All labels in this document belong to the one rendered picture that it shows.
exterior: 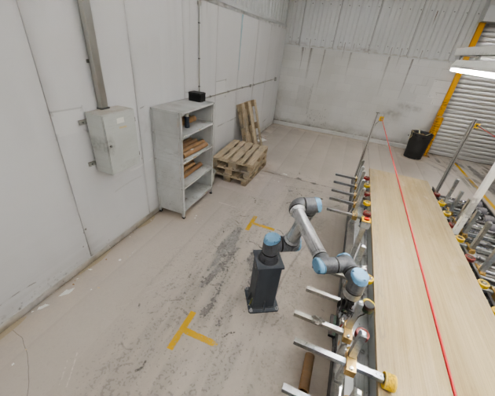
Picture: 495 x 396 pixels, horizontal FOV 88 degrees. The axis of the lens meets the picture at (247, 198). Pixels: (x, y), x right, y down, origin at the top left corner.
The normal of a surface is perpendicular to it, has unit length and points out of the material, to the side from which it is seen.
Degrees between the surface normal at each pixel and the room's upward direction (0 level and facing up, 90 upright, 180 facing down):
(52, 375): 0
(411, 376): 0
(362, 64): 90
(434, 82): 90
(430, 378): 0
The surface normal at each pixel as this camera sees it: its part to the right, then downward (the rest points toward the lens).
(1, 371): 0.10, -0.85
